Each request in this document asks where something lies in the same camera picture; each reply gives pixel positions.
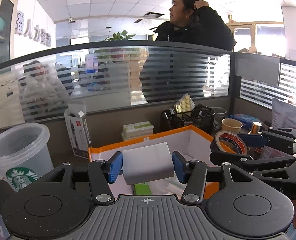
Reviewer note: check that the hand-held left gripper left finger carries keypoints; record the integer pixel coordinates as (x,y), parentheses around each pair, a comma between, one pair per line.
(114,167)

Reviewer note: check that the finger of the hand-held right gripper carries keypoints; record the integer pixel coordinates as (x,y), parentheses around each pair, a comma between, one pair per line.
(254,140)
(228,159)

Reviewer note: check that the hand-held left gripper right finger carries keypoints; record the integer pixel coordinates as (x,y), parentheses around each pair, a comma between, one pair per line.
(179,167)

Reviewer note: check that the brown packing tape roll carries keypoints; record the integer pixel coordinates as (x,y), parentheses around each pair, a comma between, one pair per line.
(220,137)

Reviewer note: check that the white rectangular box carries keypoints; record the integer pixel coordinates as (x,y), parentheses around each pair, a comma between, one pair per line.
(148,162)

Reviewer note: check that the orange cardboard box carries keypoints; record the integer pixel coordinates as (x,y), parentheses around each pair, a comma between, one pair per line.
(160,137)

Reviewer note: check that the white packet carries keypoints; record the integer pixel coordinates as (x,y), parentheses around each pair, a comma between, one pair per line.
(168,187)

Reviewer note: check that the blue tissue pack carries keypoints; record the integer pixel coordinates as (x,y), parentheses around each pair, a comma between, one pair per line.
(245,118)

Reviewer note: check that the beige paper cup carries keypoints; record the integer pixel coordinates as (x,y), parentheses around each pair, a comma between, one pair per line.
(231,127)

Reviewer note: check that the green packet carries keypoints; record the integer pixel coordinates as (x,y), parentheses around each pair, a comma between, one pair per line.
(141,188)

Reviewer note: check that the green and white flat box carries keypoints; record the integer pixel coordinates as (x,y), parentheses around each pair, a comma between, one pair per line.
(138,126)
(138,135)

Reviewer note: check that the white spouted refill pouch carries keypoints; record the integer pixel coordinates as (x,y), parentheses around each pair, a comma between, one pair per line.
(285,115)

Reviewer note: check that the black mesh pen cup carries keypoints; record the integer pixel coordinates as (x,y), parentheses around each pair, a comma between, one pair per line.
(220,112)

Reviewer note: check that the black mesh desk organizer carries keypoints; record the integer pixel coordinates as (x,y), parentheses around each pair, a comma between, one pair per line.
(203,122)

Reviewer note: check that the tall open product carton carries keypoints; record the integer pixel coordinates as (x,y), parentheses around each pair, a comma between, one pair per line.
(77,130)

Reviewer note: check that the yellow pill blister pack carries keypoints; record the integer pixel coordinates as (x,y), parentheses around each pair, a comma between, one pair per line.
(184,103)

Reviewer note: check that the striped glass desk partition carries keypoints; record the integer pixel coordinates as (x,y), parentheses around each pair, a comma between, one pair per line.
(293,80)
(107,85)

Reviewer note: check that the grey partition panel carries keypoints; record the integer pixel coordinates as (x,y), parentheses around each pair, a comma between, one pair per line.
(258,67)

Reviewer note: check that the translucent plastic cup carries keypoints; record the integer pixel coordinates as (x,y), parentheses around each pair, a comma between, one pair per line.
(20,152)

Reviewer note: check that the green potted plant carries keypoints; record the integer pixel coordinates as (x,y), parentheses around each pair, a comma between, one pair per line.
(119,36)

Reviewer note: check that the ceiling air vent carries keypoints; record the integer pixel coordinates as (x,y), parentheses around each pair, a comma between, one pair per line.
(150,15)

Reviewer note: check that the cream glass door cabinet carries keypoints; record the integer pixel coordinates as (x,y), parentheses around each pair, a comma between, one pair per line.
(4,30)

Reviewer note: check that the ceiling security camera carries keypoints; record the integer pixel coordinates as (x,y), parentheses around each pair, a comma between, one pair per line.
(71,20)

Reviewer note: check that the grey wall lettering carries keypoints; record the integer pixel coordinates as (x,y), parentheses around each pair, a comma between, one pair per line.
(32,27)

